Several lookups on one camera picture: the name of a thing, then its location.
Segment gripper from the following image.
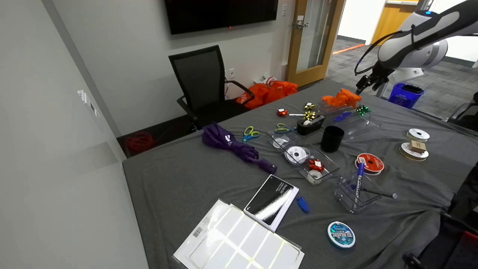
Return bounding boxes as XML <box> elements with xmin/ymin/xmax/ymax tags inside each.
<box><xmin>355</xmin><ymin>62</ymin><xmax>395</xmax><ymax>96</ymax></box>

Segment orange ribbon heap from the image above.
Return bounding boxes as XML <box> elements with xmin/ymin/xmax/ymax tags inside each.
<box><xmin>322</xmin><ymin>88</ymin><xmax>362</xmax><ymax>110</ymax></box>

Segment large clear plastic container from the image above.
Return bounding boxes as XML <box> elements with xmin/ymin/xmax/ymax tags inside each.
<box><xmin>328</xmin><ymin>110</ymin><xmax>382</xmax><ymax>142</ymax></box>

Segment small clear plastic container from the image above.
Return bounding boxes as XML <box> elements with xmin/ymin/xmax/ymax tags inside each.
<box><xmin>317</xmin><ymin>98</ymin><xmax>360</xmax><ymax>115</ymax></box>

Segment cream ribbon spool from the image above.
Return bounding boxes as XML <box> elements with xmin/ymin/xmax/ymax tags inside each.
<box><xmin>399</xmin><ymin>142</ymin><xmax>429</xmax><ymax>162</ymax></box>

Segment red ribbon spool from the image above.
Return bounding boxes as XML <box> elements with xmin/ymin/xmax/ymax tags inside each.
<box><xmin>354</xmin><ymin>152</ymin><xmax>385</xmax><ymax>176</ymax></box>

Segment large white ribbon spool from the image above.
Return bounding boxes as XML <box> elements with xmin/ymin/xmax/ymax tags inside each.
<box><xmin>285</xmin><ymin>146</ymin><xmax>311</xmax><ymax>165</ymax></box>

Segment blue plastic bin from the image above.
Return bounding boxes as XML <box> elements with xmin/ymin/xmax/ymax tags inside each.
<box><xmin>388</xmin><ymin>83</ymin><xmax>425</xmax><ymax>110</ymax></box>

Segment black cup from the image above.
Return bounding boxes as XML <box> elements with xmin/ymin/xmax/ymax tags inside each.
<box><xmin>320</xmin><ymin>126</ymin><xmax>345</xmax><ymax>153</ymax></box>

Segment wooden door with glass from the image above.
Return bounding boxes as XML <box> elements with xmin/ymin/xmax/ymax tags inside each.
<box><xmin>286</xmin><ymin>0</ymin><xmax>346</xmax><ymax>88</ymax></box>

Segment black tape dispenser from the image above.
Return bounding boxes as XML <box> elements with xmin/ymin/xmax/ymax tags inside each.
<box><xmin>297</xmin><ymin>115</ymin><xmax>326</xmax><ymax>136</ymax></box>

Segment blue marker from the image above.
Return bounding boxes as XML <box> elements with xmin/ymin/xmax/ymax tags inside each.
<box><xmin>353</xmin><ymin>157</ymin><xmax>366</xmax><ymax>205</ymax></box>

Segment clear divided plastic tray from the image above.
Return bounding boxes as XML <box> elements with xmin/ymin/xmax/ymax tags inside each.
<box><xmin>266</xmin><ymin>129</ymin><xmax>341</xmax><ymax>184</ymax></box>

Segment black office chair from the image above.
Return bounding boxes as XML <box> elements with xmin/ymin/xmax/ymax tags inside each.
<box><xmin>446</xmin><ymin>91</ymin><xmax>478</xmax><ymax>132</ymax></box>
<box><xmin>168</xmin><ymin>45</ymin><xmax>255</xmax><ymax>130</ymax></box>

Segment orange plastic bags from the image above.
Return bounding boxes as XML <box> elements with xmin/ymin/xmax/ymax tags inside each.
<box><xmin>236</xmin><ymin>80</ymin><xmax>298</xmax><ymax>110</ymax></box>

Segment black pen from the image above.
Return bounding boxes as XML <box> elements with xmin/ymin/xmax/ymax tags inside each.
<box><xmin>350</xmin><ymin>185</ymin><xmax>398</xmax><ymax>200</ymax></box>

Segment clear pen holder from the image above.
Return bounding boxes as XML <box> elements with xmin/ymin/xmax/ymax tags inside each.
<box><xmin>334</xmin><ymin>171</ymin><xmax>384</xmax><ymax>214</ymax></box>

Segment blue and yellow scissors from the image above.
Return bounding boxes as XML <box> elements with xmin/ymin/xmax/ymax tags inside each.
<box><xmin>242</xmin><ymin>126</ymin><xmax>261</xmax><ymax>144</ymax></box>

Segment grey tablecloth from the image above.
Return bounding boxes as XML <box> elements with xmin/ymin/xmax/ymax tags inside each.
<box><xmin>122</xmin><ymin>77</ymin><xmax>478</xmax><ymax>269</ymax></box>

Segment purple folded umbrella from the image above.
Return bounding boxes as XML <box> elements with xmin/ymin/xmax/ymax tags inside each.
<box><xmin>202</xmin><ymin>123</ymin><xmax>278</xmax><ymax>174</ymax></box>

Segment round blue tin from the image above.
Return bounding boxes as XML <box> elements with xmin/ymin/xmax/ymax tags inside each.
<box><xmin>327</xmin><ymin>221</ymin><xmax>356</xmax><ymax>249</ymax></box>

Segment black and white box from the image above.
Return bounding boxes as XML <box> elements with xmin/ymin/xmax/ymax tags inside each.
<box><xmin>243</xmin><ymin>174</ymin><xmax>299</xmax><ymax>232</ymax></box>

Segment black and red chair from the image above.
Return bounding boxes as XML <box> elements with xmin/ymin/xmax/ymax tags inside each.
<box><xmin>402</xmin><ymin>210</ymin><xmax>478</xmax><ymax>269</ymax></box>

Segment white label sheets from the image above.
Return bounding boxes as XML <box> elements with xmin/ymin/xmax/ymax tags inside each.
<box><xmin>173</xmin><ymin>199</ymin><xmax>305</xmax><ymax>269</ymax></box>

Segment green handled scissors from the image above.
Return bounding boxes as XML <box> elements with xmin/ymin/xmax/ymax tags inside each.
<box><xmin>274</xmin><ymin>123</ymin><xmax>296</xmax><ymax>135</ymax></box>

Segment wall television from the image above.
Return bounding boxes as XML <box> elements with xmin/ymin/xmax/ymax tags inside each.
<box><xmin>164</xmin><ymin>0</ymin><xmax>279</xmax><ymax>35</ymax></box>

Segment coil of red cable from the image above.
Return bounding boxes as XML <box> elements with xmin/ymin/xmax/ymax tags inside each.
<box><xmin>124</xmin><ymin>131</ymin><xmax>158</xmax><ymax>154</ymax></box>

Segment wall control panel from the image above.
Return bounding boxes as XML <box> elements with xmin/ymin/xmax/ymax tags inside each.
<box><xmin>77</xmin><ymin>89</ymin><xmax>101</xmax><ymax>117</ymax></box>

